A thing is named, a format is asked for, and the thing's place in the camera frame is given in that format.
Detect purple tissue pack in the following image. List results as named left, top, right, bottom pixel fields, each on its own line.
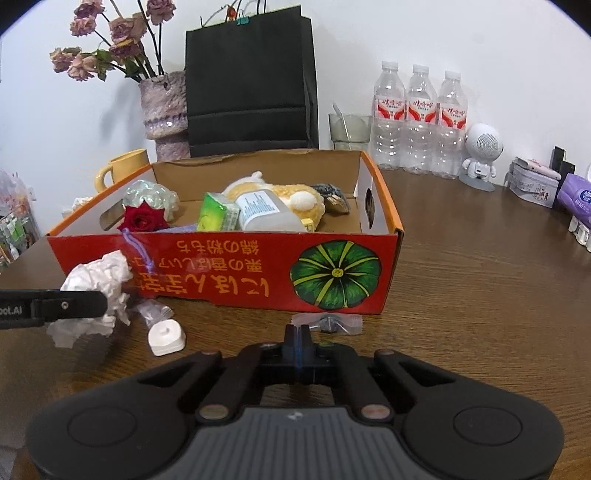
left=555, top=173, right=591, bottom=214

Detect red rose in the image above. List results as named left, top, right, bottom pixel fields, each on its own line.
left=117, top=200, right=171, bottom=232

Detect spoon in glass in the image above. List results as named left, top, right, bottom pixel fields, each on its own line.
left=331, top=102, right=352, bottom=140

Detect clear water bottle red label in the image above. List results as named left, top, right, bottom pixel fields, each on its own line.
left=372, top=60, right=407, bottom=171
left=404, top=64, right=438, bottom=175
left=434, top=70, right=468, bottom=180

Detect colourful packets rack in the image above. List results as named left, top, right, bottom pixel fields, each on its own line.
left=0, top=168, right=40, bottom=266

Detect dried pink rose bouquet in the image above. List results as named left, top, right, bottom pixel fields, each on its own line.
left=50, top=0, right=177, bottom=84

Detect white squeeze tube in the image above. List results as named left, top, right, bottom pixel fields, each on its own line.
left=136, top=298, right=188, bottom=357

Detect black paper bag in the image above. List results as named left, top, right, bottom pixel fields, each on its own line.
left=185, top=0, right=319, bottom=158

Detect green packet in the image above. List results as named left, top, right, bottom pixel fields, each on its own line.
left=196, top=191, right=241, bottom=232

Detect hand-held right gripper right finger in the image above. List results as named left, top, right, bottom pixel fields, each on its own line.
left=298, top=324, right=458, bottom=422

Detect white robot figurine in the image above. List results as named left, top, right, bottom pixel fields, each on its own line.
left=459, top=122, right=503, bottom=191

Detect clear glass cup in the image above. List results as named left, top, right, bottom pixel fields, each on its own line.
left=329, top=113, right=372, bottom=152

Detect pink case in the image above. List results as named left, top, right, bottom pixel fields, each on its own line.
left=513, top=157, right=562, bottom=181

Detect white and tan plush toy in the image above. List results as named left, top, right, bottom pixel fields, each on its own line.
left=222, top=171, right=324, bottom=232

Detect yellow mug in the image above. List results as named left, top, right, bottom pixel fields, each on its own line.
left=95, top=148, right=152, bottom=192

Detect orange cardboard box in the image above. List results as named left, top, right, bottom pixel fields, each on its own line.
left=46, top=148, right=404, bottom=315

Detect clear dark item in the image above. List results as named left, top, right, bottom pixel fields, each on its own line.
left=292, top=312, right=365, bottom=335

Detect black boxes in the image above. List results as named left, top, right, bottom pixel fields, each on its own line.
left=551, top=146, right=577, bottom=182

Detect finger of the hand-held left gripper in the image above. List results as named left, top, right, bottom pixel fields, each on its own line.
left=33, top=290, right=110, bottom=325

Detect large white tissue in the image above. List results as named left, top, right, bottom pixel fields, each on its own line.
left=46, top=251, right=134, bottom=349

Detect grey tin box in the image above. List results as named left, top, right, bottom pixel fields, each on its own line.
left=505, top=164, right=561, bottom=208

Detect dark snack packet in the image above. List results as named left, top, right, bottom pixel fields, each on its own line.
left=314, top=182, right=349, bottom=214

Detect white plastic jar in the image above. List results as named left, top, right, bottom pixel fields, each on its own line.
left=233, top=189, right=308, bottom=232

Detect mottled purple ceramic vase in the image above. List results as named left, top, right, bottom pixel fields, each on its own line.
left=140, top=71, right=191, bottom=162

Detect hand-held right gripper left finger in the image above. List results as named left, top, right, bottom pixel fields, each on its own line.
left=136, top=324, right=299, bottom=422

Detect iridescent plastic bag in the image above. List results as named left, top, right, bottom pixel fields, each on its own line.
left=122, top=180, right=181, bottom=221

